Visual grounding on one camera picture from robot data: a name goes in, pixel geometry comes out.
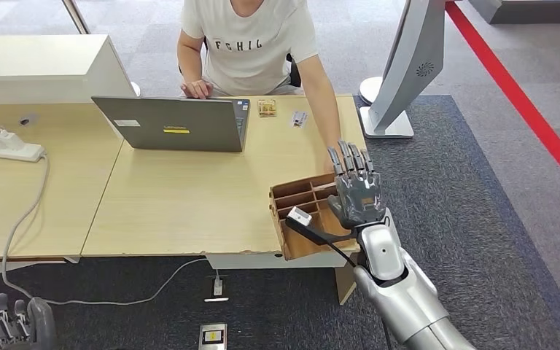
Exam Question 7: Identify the grey power cable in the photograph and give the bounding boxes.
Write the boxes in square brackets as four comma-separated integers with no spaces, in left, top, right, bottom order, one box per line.
[0,153,209,307]

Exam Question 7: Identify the silver floor socket box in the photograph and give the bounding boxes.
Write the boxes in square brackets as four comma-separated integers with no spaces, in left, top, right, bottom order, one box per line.
[198,322,228,350]

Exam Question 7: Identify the person's right hand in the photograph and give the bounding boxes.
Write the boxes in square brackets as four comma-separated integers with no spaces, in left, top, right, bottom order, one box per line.
[180,79,215,100]

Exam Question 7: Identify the brown wooden organizer tray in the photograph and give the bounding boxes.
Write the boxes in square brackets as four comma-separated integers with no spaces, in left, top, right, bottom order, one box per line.
[268,173,361,262]

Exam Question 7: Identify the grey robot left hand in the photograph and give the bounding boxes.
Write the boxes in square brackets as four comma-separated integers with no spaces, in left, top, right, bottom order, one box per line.
[0,289,59,350]

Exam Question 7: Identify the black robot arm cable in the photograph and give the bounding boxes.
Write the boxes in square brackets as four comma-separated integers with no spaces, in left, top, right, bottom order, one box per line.
[328,238,394,350]

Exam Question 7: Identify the white power strip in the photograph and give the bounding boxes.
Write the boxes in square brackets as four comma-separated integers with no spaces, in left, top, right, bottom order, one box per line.
[0,129,47,163]

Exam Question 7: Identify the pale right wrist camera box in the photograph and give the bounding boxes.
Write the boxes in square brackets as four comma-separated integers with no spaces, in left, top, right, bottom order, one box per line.
[287,206,313,228]

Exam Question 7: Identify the slanted metal pole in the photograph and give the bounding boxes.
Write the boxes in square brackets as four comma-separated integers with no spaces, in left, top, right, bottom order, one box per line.
[61,0,90,35]

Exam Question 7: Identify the grey laptop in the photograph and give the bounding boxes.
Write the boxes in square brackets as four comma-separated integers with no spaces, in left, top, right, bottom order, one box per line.
[91,96,251,154]

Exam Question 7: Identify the grey kiosk stand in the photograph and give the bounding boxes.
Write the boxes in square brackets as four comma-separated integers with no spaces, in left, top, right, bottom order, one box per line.
[359,0,448,140]

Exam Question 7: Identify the white ID card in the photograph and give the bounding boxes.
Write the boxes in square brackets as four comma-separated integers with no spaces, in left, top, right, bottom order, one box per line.
[289,110,309,130]

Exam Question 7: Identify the white under-desk drawer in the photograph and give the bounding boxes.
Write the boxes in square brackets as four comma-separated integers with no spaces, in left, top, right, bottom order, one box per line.
[206,251,354,270]

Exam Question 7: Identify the white floor plug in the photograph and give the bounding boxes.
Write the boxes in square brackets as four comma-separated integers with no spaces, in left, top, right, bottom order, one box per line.
[203,270,230,303]

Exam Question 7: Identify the grey platform base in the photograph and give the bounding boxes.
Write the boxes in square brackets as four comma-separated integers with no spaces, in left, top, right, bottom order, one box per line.
[468,0,560,25]

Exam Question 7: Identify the person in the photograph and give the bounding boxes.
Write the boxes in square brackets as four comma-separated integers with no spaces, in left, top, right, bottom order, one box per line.
[176,0,343,176]

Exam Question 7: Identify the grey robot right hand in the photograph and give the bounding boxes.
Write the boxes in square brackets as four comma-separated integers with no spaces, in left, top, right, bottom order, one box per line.
[327,140,387,230]

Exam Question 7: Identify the person's left hand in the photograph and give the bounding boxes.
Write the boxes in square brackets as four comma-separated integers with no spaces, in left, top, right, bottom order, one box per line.
[322,144,343,176]

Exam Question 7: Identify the black chair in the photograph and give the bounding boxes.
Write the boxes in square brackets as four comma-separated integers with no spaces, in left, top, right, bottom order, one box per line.
[286,52,303,88]

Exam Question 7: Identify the large round white base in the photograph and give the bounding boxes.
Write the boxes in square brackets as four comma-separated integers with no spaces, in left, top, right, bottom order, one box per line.
[358,76,384,105]

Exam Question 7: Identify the wooden desk leg panel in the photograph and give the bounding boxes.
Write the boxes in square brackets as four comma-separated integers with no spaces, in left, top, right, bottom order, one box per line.
[334,262,358,306]

